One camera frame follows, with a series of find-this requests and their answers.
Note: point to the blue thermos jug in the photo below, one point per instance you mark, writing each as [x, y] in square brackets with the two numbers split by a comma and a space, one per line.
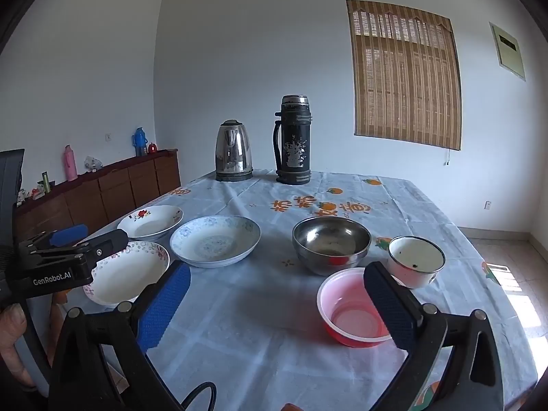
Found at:
[139, 142]

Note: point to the black thermos flask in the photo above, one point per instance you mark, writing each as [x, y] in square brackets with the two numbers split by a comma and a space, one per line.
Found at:
[291, 140]

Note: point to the light blue printed tablecloth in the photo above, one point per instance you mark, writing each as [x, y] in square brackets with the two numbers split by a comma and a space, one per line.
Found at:
[253, 328]

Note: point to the white plate blue pattern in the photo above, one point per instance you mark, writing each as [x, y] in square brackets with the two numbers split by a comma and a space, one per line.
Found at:
[215, 241]

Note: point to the pink thermos bottle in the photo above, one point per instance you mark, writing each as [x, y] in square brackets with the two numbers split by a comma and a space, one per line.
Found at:
[69, 164]

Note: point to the stainless steel bowl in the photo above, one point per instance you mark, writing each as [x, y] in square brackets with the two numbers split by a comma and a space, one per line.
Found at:
[326, 245]

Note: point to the crumpled plastic bag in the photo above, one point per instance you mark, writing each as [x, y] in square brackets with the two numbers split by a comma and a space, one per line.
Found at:
[92, 164]

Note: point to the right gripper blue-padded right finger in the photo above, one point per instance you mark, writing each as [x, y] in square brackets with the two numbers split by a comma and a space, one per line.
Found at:
[471, 379]

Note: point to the stainless steel electric kettle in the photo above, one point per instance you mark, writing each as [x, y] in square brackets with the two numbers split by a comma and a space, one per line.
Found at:
[233, 157]

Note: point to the person's left hand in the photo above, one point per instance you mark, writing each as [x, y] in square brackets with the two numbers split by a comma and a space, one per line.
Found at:
[12, 326]

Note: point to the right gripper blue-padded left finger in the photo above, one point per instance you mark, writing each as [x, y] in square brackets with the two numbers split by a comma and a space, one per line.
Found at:
[101, 360]

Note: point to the red plastic bowl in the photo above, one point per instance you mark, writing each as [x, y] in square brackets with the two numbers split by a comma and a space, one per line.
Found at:
[347, 311]

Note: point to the white enamel bowl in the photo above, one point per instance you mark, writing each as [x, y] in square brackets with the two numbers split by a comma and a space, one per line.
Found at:
[414, 261]

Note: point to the bamboo window blind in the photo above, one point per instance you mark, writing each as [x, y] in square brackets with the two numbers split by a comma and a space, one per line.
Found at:
[406, 75]

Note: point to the white bowl pink flowers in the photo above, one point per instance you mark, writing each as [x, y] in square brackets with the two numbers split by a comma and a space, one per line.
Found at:
[124, 275]

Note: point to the brown wooden sideboard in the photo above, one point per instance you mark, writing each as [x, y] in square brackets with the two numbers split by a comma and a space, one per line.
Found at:
[97, 199]

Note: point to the white plate red flowers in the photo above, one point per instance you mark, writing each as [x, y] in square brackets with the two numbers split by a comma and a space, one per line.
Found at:
[149, 222]

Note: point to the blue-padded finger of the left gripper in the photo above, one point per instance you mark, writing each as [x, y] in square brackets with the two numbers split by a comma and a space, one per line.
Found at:
[68, 236]
[103, 246]

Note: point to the green bottle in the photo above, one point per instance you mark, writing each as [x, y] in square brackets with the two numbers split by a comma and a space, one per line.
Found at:
[46, 183]

